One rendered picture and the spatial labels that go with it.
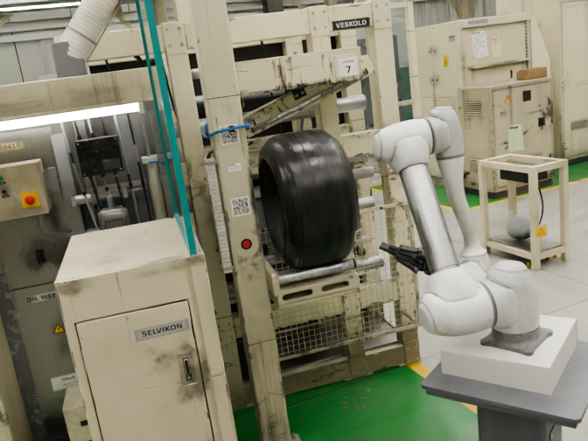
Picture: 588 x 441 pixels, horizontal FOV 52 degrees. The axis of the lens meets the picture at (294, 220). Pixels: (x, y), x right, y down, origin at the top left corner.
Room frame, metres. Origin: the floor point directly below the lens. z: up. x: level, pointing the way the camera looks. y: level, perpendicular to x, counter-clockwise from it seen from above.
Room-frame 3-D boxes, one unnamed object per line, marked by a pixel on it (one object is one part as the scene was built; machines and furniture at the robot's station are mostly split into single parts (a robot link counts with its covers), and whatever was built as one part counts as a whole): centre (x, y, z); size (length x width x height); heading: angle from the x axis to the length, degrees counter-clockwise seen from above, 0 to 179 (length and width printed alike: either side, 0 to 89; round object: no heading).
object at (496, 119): (6.94, -2.58, 0.62); 0.91 x 0.58 x 1.25; 112
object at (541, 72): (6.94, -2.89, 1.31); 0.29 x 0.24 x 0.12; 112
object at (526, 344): (1.87, -0.71, 0.78); 0.22 x 0.18 x 0.06; 133
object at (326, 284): (2.38, -0.06, 0.83); 0.36 x 0.09 x 0.06; 104
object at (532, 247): (4.63, -1.82, 0.40); 0.60 x 0.35 x 0.80; 22
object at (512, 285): (1.86, -0.68, 0.91); 0.18 x 0.16 x 0.22; 99
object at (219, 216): (2.38, 0.30, 1.19); 0.05 x 0.04 x 0.48; 14
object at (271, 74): (2.83, -0.08, 1.71); 0.61 x 0.25 x 0.15; 104
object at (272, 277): (2.47, 0.15, 0.90); 0.40 x 0.03 x 0.10; 14
